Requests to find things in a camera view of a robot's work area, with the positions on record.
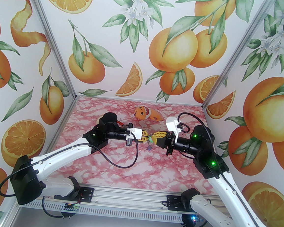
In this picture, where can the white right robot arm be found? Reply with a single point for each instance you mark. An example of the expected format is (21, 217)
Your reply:
(226, 192)

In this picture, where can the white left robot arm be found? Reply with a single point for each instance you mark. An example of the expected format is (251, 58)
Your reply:
(62, 153)

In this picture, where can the orange plush toy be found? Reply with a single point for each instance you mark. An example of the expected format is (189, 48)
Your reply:
(142, 113)

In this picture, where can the small circuit board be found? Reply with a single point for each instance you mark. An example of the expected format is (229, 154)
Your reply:
(72, 206)
(197, 219)

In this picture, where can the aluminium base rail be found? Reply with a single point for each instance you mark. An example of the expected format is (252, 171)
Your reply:
(129, 198)

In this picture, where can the aluminium frame post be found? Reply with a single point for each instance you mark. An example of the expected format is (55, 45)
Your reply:
(14, 217)
(233, 59)
(55, 43)

